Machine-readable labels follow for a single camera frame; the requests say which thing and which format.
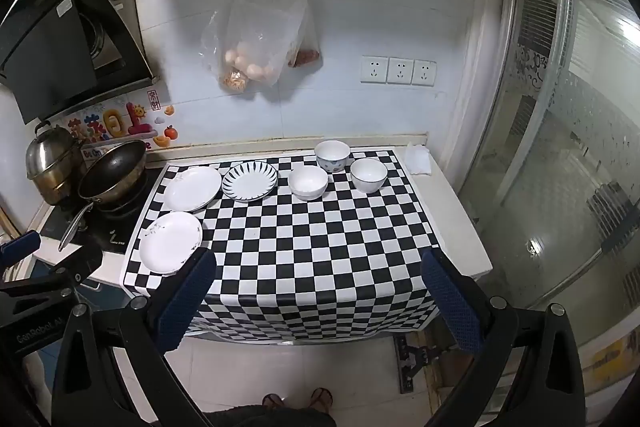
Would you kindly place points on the plain white bowl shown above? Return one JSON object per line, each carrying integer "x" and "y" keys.
{"x": 307, "y": 182}

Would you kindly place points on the black induction cooktop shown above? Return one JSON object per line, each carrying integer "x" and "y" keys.
{"x": 107, "y": 229}

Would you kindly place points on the plastic bag with brown food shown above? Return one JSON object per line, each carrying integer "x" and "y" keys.
{"x": 235, "y": 79}

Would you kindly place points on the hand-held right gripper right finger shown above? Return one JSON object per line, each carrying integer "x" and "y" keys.
{"x": 452, "y": 303}

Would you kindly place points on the black striped white plate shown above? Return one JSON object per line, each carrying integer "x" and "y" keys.
{"x": 249, "y": 181}

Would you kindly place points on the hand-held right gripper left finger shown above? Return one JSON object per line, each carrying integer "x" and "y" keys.
{"x": 184, "y": 303}

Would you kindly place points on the black metal floor bracket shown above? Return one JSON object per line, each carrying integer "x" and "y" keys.
{"x": 412, "y": 357}

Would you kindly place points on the stainless steel steamer pot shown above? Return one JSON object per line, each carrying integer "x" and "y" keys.
{"x": 52, "y": 162}

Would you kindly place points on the dark frying pan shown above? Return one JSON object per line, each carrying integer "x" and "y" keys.
{"x": 112, "y": 174}

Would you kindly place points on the black white checkered mat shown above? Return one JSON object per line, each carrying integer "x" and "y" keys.
{"x": 310, "y": 257}

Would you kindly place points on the dark rimmed white bowl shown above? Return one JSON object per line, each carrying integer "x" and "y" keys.
{"x": 368, "y": 175}

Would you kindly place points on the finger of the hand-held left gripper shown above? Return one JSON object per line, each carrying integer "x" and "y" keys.
{"x": 80, "y": 264}
{"x": 22, "y": 243}

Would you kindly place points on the colourful wall stickers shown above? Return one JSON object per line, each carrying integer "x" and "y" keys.
{"x": 115, "y": 124}

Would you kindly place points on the glass sliding door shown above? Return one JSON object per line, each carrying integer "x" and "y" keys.
{"x": 555, "y": 132}

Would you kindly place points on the white plate with small print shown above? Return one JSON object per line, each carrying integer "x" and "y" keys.
{"x": 169, "y": 243}

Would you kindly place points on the person's feet in sandals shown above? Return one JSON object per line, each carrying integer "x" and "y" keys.
{"x": 320, "y": 398}

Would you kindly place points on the floral white bowl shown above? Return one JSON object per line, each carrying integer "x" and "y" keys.
{"x": 332, "y": 154}

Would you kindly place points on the black range hood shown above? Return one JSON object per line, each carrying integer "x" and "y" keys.
{"x": 50, "y": 52}

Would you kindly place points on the clear plastic bag with eggs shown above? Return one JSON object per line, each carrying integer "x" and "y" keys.
{"x": 260, "y": 32}

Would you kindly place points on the white wall socket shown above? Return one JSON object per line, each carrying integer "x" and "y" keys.
{"x": 424, "y": 73}
{"x": 374, "y": 70}
{"x": 400, "y": 71}

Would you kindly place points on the plain white oval plate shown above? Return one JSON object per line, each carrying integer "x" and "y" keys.
{"x": 192, "y": 188}

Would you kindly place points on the plastic bag with red food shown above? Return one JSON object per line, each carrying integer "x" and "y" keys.
{"x": 306, "y": 54}

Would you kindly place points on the white paper tissue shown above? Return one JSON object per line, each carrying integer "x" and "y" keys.
{"x": 418, "y": 159}

